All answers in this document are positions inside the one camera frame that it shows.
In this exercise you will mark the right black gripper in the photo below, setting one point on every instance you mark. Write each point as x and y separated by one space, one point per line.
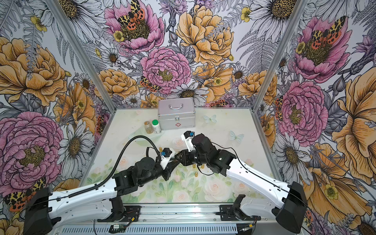
185 154

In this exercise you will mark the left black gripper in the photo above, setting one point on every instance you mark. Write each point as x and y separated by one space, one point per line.
169 168

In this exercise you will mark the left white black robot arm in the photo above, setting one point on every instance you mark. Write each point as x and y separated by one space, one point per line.
102 201

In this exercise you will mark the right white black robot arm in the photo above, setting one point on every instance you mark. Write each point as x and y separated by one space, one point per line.
287 202

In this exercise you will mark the white bottle green cap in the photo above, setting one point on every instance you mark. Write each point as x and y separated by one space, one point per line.
156 126

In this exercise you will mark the clear jar brown contents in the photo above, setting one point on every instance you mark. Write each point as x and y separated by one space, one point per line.
148 127

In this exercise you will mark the silver aluminium first aid case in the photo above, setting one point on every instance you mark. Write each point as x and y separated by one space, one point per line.
176 113

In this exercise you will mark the small green circuit board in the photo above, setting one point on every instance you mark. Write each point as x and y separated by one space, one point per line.
117 228

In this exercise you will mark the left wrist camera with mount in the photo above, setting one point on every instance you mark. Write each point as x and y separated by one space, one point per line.
166 155

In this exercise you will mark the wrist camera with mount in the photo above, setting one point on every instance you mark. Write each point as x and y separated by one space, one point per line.
166 155
187 138

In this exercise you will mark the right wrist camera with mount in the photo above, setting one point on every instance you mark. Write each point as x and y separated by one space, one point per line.
187 138

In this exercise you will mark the aluminium front rail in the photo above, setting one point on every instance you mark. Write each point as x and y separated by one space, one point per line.
183 213

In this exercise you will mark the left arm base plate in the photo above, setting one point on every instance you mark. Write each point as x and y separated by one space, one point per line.
121 213

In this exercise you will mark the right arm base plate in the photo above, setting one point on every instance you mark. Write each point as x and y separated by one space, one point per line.
233 212

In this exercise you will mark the left aluminium corner post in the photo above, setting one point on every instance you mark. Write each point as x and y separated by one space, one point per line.
73 39

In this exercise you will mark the aluminium corner post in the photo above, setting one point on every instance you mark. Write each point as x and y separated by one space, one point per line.
73 39
285 39

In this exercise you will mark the right aluminium corner post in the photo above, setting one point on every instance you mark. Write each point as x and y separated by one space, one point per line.
285 39

